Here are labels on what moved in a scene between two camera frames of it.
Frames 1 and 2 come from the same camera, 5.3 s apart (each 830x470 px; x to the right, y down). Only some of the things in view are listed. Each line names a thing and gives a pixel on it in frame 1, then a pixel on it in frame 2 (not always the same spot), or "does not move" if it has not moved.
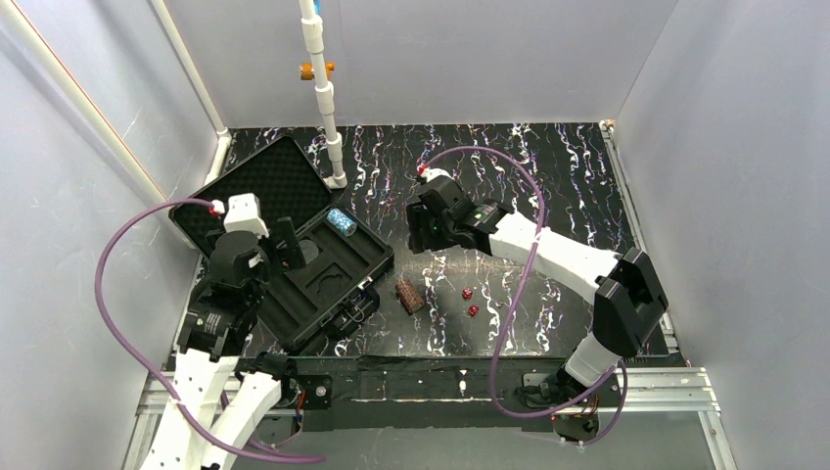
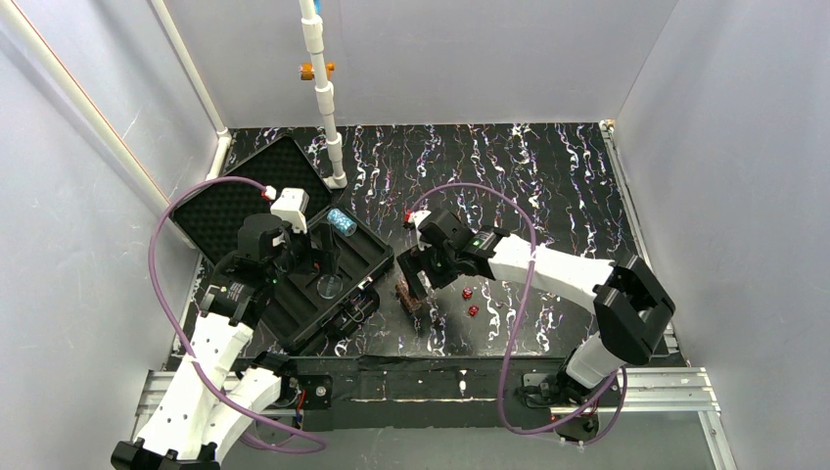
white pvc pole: [312, 33] does not move
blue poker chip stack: [342, 222] does not move
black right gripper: [422, 220] to [419, 268]
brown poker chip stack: [409, 296] does not move
